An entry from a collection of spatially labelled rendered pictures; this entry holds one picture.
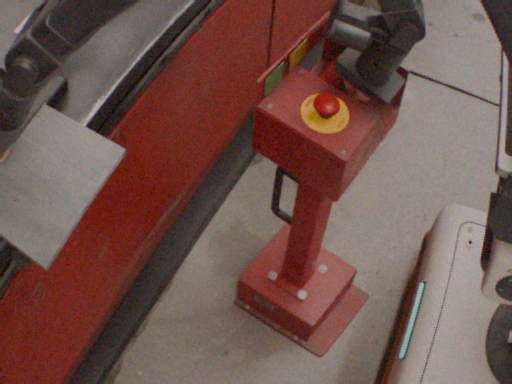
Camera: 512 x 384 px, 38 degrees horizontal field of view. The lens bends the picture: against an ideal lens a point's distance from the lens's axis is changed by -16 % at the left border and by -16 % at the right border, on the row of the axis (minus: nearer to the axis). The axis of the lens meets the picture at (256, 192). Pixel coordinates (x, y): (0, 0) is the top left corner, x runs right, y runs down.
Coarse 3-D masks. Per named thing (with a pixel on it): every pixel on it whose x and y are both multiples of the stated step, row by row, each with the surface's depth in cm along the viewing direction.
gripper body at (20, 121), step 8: (40, 96) 88; (40, 104) 87; (0, 112) 80; (24, 112) 81; (32, 112) 87; (0, 120) 82; (8, 120) 81; (16, 120) 82; (24, 120) 86; (0, 128) 84; (8, 128) 84; (16, 128) 85; (0, 136) 84; (8, 136) 85; (16, 136) 85; (0, 144) 84; (8, 144) 85; (0, 152) 84
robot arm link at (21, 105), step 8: (0, 72) 75; (0, 80) 75; (0, 88) 76; (32, 88) 77; (40, 88) 77; (0, 96) 77; (8, 96) 75; (16, 96) 76; (32, 96) 76; (0, 104) 78; (8, 104) 77; (16, 104) 77; (24, 104) 77; (32, 104) 81; (8, 112) 79; (16, 112) 79
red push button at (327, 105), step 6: (318, 96) 123; (324, 96) 123; (330, 96) 123; (318, 102) 122; (324, 102) 122; (330, 102) 123; (336, 102) 123; (318, 108) 122; (324, 108) 122; (330, 108) 122; (336, 108) 122; (324, 114) 122; (330, 114) 122
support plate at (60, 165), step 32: (32, 128) 96; (64, 128) 96; (32, 160) 93; (64, 160) 94; (96, 160) 94; (0, 192) 91; (32, 192) 91; (64, 192) 92; (96, 192) 92; (0, 224) 89; (32, 224) 89; (64, 224) 90; (32, 256) 87
